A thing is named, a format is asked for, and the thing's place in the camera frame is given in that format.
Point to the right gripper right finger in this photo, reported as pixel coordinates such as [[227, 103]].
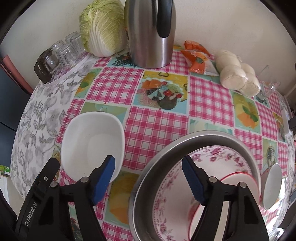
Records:
[[243, 221]]

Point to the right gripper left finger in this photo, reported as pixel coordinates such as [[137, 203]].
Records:
[[85, 194]]

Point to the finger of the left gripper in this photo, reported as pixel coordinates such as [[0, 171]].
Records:
[[46, 173]]

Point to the red rim strawberry bowl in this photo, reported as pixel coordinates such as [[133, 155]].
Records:
[[228, 208]]

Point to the pale blue bowl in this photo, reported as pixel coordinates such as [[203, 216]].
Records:
[[270, 185]]

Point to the small white square bowl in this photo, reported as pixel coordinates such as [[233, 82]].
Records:
[[88, 139]]

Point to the stainless steel round pan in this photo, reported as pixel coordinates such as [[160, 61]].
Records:
[[145, 189]]

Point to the floral round plate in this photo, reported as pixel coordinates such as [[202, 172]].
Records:
[[175, 211]]

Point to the checkered pink tablecloth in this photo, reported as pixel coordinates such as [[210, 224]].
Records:
[[155, 108]]

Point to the white power strip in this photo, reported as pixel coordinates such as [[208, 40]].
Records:
[[285, 117]]

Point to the glass mug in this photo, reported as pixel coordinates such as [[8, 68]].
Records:
[[268, 83]]

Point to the tray of drinking glasses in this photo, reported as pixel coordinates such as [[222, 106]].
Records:
[[70, 54]]

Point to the bag of steamed buns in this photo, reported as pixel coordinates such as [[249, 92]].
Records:
[[235, 75]]

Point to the orange snack packet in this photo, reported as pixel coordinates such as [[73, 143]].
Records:
[[198, 59]]

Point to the napa cabbage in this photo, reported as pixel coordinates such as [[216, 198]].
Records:
[[102, 28]]

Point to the stainless steel thermos jug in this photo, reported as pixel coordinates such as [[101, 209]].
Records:
[[150, 27]]

